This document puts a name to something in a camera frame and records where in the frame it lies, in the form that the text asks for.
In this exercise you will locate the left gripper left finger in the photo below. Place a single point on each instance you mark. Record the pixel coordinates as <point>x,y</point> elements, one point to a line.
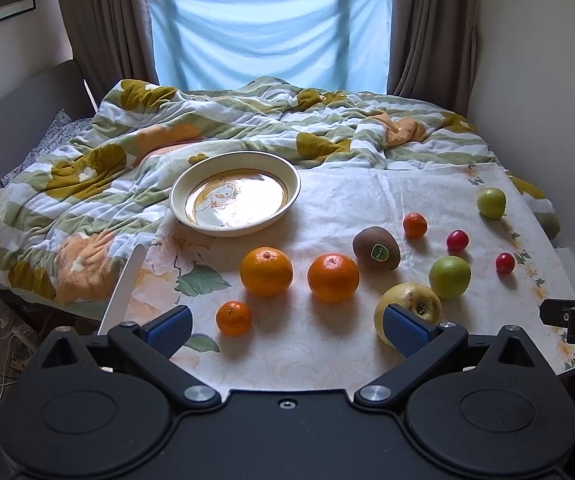
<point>144,351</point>

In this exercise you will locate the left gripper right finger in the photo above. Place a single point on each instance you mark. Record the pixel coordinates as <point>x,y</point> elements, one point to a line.
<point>429,351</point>

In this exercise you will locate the yellow apple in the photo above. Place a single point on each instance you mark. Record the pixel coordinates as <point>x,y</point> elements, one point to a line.
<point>416,298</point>

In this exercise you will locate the green apple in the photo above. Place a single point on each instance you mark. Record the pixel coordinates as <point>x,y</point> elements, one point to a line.
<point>449,277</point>
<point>491,203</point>

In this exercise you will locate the small mandarin front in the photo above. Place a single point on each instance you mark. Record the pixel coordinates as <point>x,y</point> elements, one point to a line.
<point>234,318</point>

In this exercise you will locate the red cherry tomato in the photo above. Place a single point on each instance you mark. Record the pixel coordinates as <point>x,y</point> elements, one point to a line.
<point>457,241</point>
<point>505,263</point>

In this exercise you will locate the brown kiwi with sticker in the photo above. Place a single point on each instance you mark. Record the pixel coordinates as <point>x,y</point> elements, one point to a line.
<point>376,249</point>

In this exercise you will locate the large orange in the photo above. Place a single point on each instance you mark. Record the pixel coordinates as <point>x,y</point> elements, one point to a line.
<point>333,278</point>
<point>266,272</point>

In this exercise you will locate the small dark mandarin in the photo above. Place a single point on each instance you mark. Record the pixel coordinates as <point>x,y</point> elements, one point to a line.
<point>414,225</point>

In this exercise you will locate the white floral tablecloth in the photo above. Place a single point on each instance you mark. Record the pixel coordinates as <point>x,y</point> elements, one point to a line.
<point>299,343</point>

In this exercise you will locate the striped floral quilt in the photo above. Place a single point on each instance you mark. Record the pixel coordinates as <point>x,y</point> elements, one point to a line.
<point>69,222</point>

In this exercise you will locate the cream yellow duck plate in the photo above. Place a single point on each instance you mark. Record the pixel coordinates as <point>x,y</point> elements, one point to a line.
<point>235,194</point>

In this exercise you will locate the grey patterned pillow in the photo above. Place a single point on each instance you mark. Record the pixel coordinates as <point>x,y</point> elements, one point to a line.
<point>60,131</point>

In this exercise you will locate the grey bed headboard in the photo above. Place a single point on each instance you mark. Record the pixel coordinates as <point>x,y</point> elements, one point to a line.
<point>26,112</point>

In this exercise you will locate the right brown curtain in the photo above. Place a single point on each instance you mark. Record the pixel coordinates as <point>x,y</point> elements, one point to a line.
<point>433,51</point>

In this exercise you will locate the brown curtain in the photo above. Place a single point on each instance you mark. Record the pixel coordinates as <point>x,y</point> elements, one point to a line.
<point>111,40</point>
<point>433,51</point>

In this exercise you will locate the light blue window sheet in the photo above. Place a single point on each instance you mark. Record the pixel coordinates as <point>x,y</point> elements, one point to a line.
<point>224,44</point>

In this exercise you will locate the left brown curtain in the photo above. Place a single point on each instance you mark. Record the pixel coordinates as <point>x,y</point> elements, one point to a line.
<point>111,40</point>

